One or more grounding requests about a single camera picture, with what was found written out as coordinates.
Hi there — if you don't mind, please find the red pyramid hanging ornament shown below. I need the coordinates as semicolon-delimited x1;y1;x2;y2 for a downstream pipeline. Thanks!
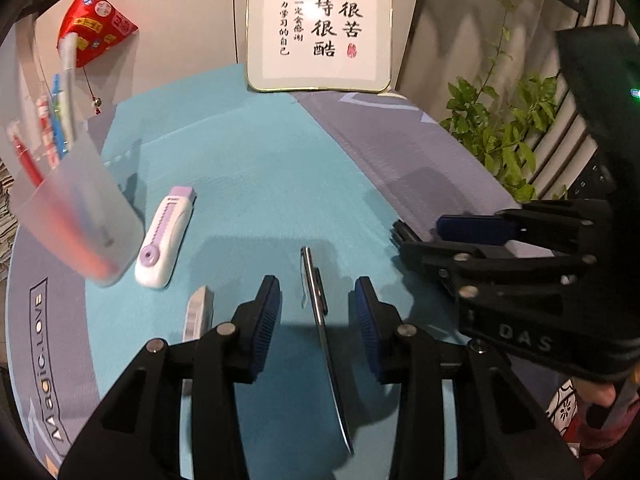
57;0;139;116

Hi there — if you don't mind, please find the teal grey desk mat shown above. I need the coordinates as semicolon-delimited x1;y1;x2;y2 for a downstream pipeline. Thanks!
5;62;566;480

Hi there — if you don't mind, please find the black metal pen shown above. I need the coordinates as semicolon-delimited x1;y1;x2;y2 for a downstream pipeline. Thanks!
300;246;356;456

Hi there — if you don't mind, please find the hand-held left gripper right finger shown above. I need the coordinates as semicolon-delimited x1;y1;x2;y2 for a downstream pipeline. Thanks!
354;276;586;480

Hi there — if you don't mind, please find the person's patterned clothing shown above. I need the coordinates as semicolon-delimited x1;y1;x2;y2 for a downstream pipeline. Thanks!
545;379;623;463

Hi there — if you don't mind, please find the tall stack of books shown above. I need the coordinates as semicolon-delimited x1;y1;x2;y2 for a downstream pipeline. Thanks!
0;160;16;271

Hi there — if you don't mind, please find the white retractable eraser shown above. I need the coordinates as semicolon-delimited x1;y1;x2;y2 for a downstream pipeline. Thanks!
181;285;216;396

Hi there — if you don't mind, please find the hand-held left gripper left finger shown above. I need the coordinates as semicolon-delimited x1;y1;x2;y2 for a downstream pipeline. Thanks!
59;275;281;480

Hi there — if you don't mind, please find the green leafy plant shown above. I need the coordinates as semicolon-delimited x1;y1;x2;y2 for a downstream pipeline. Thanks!
439;0;568;203

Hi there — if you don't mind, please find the translucent pen cup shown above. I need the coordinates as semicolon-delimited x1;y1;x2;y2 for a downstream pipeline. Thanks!
9;127;146;288

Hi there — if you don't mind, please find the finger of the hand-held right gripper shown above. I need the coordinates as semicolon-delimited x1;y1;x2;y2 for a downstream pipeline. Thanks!
391;220;598;298
436;199;612;256

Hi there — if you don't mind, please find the gold framed calligraphy sign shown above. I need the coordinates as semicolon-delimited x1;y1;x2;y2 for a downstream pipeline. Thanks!
245;0;393;95

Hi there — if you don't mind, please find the white slatted radiator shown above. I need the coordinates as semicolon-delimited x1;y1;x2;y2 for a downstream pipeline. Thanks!
530;10;617;202

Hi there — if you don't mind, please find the blue click pen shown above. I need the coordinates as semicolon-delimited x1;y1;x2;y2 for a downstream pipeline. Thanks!
50;74;69;159

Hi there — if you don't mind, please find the white purple utility knife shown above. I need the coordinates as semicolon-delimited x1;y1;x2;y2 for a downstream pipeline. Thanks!
135;186;196;290

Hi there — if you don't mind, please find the red white pen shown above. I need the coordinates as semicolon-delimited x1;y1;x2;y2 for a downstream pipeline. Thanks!
35;95;56;167

